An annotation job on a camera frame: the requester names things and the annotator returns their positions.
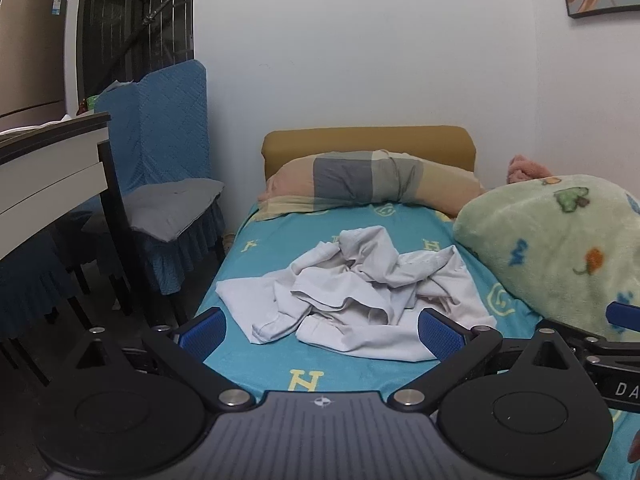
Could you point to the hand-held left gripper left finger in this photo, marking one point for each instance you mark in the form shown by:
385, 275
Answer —
204, 332

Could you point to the grey seat cushion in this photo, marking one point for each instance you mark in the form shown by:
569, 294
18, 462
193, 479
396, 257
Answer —
172, 205

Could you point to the blue covered chair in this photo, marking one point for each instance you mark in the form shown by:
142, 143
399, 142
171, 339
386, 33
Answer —
165, 125

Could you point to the patchwork pillow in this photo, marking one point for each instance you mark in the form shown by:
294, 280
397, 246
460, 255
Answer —
350, 180

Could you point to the green fleece printed blanket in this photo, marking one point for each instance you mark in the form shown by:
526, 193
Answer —
560, 245

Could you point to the white shirt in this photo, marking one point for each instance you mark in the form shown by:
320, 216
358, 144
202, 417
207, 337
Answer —
360, 290

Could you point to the window with metal bars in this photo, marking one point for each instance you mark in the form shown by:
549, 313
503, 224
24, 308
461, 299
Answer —
135, 15

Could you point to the blue smiley print bed sheet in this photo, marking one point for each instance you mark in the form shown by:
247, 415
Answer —
350, 375

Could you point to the pink plush toy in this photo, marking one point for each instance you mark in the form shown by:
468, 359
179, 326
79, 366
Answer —
525, 169

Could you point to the beige refrigerator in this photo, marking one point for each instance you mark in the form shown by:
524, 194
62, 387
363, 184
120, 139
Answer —
30, 55

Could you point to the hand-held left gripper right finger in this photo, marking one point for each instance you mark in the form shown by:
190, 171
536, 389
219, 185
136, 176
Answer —
440, 332

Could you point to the white and black table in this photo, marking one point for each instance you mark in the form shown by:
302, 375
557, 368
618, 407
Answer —
55, 180

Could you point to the mustard bed headboard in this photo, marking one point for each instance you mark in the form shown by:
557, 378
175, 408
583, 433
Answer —
370, 147

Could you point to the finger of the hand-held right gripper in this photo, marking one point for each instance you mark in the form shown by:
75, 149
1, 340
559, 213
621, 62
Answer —
622, 316

